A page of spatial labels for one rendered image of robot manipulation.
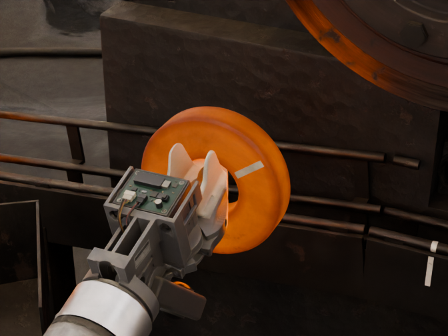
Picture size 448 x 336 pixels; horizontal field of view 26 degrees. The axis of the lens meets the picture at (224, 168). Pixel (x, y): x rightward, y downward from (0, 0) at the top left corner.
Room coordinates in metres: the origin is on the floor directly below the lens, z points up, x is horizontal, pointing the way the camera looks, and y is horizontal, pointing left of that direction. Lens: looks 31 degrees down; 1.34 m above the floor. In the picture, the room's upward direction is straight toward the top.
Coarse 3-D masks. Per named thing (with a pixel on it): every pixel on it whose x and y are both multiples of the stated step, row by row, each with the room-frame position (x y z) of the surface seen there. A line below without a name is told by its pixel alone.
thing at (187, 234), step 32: (128, 192) 0.73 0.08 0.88; (160, 192) 0.73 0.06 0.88; (192, 192) 0.72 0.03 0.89; (128, 224) 0.69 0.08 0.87; (160, 224) 0.69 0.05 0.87; (192, 224) 0.74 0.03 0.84; (96, 256) 0.66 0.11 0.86; (128, 256) 0.65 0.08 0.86; (160, 256) 0.70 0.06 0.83; (192, 256) 0.72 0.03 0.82; (128, 288) 0.64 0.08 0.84
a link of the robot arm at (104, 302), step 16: (80, 288) 0.65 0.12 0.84; (96, 288) 0.64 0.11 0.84; (112, 288) 0.64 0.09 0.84; (64, 304) 0.64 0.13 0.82; (80, 304) 0.62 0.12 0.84; (96, 304) 0.62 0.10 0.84; (112, 304) 0.62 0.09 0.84; (128, 304) 0.63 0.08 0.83; (96, 320) 0.61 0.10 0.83; (112, 320) 0.61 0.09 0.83; (128, 320) 0.62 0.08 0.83; (144, 320) 0.63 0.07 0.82
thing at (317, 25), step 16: (288, 0) 0.96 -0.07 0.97; (304, 0) 0.95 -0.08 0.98; (304, 16) 0.95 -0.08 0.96; (320, 16) 0.94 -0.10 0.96; (320, 32) 0.94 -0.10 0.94; (336, 32) 0.93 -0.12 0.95; (336, 48) 0.93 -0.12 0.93; (352, 48) 0.93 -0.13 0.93; (352, 64) 0.93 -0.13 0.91; (368, 64) 0.92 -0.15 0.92; (368, 80) 0.92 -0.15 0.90; (384, 80) 0.91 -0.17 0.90; (400, 80) 0.90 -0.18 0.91; (416, 80) 0.90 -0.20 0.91; (400, 96) 0.90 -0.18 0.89; (416, 96) 0.90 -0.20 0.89; (432, 96) 0.89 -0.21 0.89
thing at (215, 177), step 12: (216, 156) 0.80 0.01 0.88; (204, 168) 0.78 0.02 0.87; (216, 168) 0.80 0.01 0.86; (204, 180) 0.78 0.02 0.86; (216, 180) 0.80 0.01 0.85; (204, 192) 0.77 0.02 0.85; (216, 192) 0.79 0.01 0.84; (204, 204) 0.77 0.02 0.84; (216, 204) 0.77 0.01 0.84; (204, 216) 0.76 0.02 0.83
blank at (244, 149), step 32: (160, 128) 0.85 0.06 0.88; (192, 128) 0.83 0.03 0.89; (224, 128) 0.82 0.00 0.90; (256, 128) 0.83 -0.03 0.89; (160, 160) 0.85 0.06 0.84; (192, 160) 0.83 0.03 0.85; (224, 160) 0.82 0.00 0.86; (256, 160) 0.80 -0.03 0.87; (256, 192) 0.80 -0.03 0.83; (288, 192) 0.81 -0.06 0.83; (256, 224) 0.80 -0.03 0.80
